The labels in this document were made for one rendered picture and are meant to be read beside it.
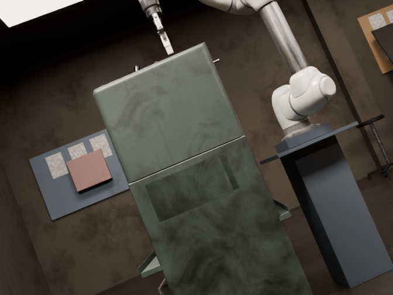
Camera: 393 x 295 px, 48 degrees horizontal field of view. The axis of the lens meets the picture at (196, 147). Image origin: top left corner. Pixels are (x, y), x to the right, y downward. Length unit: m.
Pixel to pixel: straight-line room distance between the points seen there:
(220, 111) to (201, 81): 0.14
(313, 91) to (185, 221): 0.94
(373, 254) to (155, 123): 1.33
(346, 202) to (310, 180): 0.21
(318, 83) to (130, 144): 0.99
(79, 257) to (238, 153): 4.58
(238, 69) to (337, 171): 4.01
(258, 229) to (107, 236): 4.42
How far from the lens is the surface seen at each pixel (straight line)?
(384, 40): 6.70
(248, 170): 1.66
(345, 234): 2.39
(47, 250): 6.14
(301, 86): 2.25
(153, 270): 1.71
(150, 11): 2.22
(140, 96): 1.71
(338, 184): 2.37
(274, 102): 2.42
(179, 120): 1.67
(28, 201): 6.17
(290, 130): 2.40
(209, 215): 1.66
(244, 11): 2.49
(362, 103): 6.41
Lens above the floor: 0.75
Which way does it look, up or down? 5 degrees up
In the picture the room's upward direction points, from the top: 23 degrees counter-clockwise
